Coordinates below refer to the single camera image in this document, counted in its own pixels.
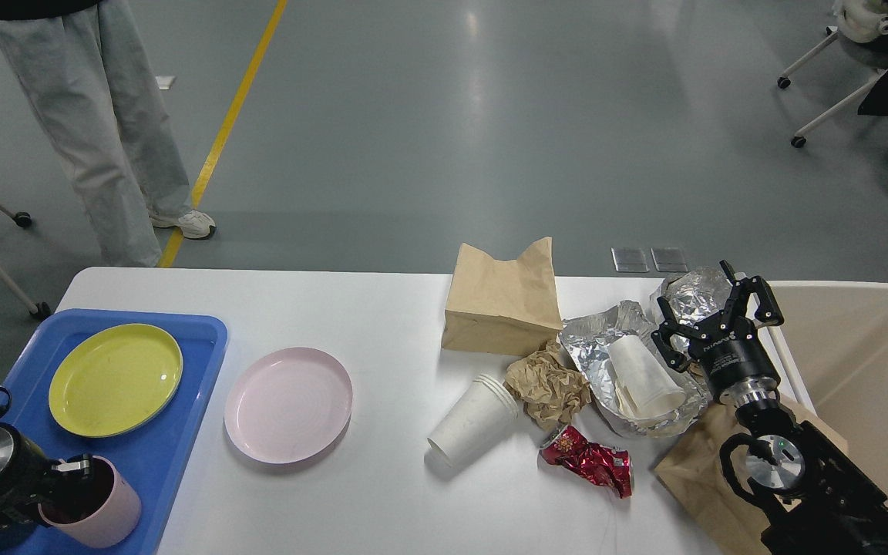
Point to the pink plate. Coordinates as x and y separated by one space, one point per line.
289 406

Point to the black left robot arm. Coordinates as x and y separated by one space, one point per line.
33 485

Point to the stacked white paper cups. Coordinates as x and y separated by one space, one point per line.
478 419

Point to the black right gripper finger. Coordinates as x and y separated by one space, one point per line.
662 338
750 306

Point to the aluminium foil tray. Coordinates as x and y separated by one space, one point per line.
586 340

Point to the flat brown paper bag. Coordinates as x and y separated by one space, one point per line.
692 473

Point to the blue plastic tray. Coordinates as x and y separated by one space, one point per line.
151 458

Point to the metal floor socket plate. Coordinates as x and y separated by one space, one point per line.
630 260

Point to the pink mug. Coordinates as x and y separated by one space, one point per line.
116 514

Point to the crushed red can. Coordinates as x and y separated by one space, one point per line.
602 466

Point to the person in grey trousers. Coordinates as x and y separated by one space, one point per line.
85 73

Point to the white paper cup in foil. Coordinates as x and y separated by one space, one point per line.
643 387

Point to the beige plastic bin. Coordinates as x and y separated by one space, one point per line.
834 349

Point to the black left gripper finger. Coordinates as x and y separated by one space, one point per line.
72 483

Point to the crumpled brown paper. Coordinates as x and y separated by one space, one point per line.
551 393

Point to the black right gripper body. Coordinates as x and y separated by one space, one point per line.
737 368

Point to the yellow plate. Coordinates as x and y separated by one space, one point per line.
116 381

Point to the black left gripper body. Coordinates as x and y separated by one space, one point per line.
5 478

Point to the crumpled foil ball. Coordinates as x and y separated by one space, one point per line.
693 296

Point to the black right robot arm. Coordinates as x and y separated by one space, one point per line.
816 500

